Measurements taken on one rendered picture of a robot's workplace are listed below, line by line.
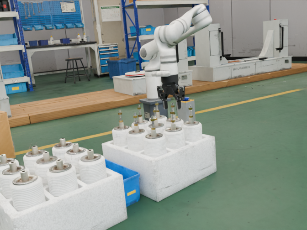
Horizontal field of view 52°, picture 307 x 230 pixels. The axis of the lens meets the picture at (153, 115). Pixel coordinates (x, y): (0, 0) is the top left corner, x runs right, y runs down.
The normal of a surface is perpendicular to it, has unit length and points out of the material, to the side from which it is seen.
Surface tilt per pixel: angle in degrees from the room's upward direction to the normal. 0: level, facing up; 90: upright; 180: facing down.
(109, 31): 90
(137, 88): 90
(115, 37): 90
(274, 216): 0
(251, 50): 90
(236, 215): 0
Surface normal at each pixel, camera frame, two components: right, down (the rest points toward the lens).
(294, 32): -0.87, 0.18
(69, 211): 0.65, 0.12
